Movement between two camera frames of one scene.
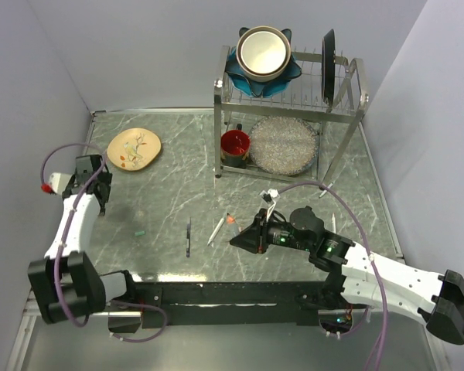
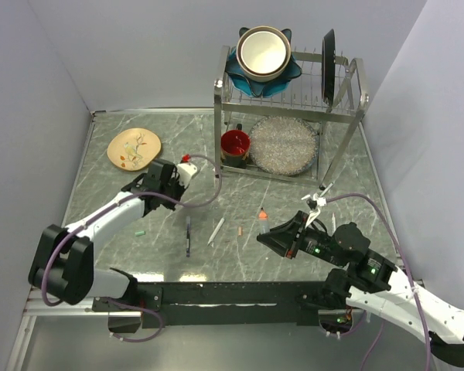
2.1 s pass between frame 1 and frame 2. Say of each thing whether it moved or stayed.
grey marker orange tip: moved
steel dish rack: stayed
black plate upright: stayed
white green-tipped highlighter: stayed
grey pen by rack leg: stayed
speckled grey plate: stayed
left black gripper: moved
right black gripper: moved
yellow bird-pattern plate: stayed
